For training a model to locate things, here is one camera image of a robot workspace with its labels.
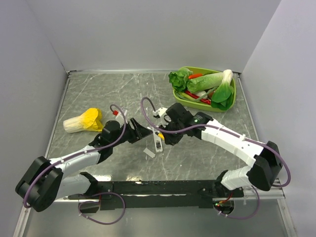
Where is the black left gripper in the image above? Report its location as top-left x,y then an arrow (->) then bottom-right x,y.
111,118 -> 153,147

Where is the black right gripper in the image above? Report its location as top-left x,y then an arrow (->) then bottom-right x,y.
158,118 -> 186,146

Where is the yellow handled screwdriver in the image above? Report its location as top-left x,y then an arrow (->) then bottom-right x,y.
158,133 -> 164,140

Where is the white remote control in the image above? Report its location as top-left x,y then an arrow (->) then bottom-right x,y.
147,127 -> 163,153

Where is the white battery cover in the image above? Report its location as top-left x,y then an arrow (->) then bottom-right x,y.
143,148 -> 156,158

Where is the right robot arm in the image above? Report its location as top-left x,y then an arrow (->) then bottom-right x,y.
154,103 -> 283,197

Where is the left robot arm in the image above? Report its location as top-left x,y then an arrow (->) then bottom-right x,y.
15,118 -> 152,212

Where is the green scallion toy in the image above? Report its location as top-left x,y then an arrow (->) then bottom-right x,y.
181,87 -> 217,99

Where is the red chili pepper toy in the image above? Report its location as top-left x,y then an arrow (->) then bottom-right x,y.
184,90 -> 211,105

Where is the yellow napa cabbage toy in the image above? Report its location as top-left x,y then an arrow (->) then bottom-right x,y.
63,108 -> 103,133

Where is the white radish toy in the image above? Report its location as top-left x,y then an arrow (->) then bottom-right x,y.
195,91 -> 208,99

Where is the green lettuce toy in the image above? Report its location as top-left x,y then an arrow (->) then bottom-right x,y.
168,68 -> 193,92

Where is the bok choy toy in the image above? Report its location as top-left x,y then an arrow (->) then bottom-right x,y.
211,69 -> 234,111

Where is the orange carrot toy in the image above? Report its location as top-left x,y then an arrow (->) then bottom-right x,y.
188,73 -> 203,79

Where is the green napa cabbage toy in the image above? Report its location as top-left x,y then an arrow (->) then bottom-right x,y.
187,73 -> 223,93

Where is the green plastic basket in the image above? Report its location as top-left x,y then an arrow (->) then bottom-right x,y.
168,67 -> 237,113

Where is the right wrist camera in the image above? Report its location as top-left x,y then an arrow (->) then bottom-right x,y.
153,107 -> 171,126

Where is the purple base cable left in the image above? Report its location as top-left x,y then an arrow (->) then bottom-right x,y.
78,192 -> 126,225

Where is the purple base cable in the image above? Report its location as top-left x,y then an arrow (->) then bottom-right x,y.
213,185 -> 261,220
78,192 -> 126,225

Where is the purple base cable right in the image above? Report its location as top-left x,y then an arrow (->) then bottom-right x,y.
213,185 -> 261,220

